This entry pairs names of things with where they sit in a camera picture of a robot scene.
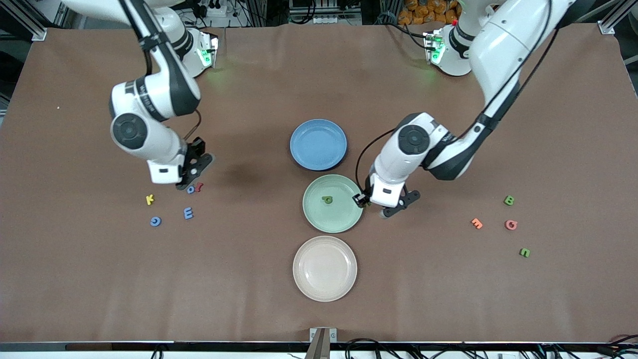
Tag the blue plate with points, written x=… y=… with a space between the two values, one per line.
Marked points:
x=318 y=144

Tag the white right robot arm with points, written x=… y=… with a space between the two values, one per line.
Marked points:
x=149 y=94

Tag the white power strip with plugs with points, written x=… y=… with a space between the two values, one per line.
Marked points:
x=214 y=11

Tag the green foam letter U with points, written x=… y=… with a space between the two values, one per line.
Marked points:
x=524 y=250

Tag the orange foam letter E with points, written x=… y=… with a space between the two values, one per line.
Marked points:
x=474 y=221

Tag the black table edge rail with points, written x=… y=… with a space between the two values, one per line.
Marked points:
x=199 y=346

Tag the light green plate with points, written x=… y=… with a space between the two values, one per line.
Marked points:
x=339 y=219

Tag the pale cream plate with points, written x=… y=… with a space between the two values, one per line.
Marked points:
x=324 y=269

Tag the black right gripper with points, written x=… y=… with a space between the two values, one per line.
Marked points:
x=195 y=148

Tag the yellow foam letter K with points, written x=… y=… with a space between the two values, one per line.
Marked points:
x=149 y=200

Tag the orange mesh bag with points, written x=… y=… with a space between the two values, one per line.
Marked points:
x=423 y=12

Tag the long white power strip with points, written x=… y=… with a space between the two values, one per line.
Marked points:
x=324 y=20

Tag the brown table cover sheet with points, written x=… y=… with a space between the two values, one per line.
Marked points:
x=249 y=299

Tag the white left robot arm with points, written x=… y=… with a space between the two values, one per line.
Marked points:
x=503 y=45

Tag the aluminium frame profile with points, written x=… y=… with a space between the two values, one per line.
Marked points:
x=610 y=22
x=37 y=31

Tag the green foam letter B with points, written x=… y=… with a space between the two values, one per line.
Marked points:
x=509 y=201

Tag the blue foam letter E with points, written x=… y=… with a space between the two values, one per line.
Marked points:
x=185 y=213

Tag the blue foam letter G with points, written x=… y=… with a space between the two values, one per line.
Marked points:
x=155 y=225

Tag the silver aluminium mount bracket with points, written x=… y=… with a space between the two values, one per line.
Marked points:
x=323 y=344

